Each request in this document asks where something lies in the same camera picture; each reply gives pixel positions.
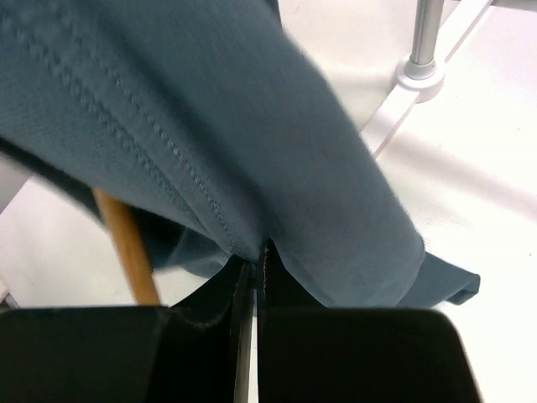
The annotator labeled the wooden hanger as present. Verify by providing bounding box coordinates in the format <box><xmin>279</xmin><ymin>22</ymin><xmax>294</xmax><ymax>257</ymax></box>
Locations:
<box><xmin>92</xmin><ymin>188</ymin><xmax>161</xmax><ymax>306</ymax></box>

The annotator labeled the blue t shirt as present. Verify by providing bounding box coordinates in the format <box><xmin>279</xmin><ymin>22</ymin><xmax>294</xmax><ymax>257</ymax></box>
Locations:
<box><xmin>1</xmin><ymin>1</ymin><xmax>480</xmax><ymax>307</ymax></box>

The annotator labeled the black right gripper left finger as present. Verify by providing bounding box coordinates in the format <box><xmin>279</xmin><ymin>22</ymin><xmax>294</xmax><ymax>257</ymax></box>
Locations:
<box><xmin>1</xmin><ymin>258</ymin><xmax>253</xmax><ymax>402</ymax></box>

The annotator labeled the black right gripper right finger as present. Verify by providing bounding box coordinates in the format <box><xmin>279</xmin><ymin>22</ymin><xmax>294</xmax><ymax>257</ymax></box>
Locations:
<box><xmin>257</xmin><ymin>242</ymin><xmax>481</xmax><ymax>402</ymax></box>

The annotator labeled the silver rack pole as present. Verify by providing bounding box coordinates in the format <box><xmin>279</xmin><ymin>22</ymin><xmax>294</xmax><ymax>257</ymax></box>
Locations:
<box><xmin>409</xmin><ymin>0</ymin><xmax>445</xmax><ymax>66</ymax></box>

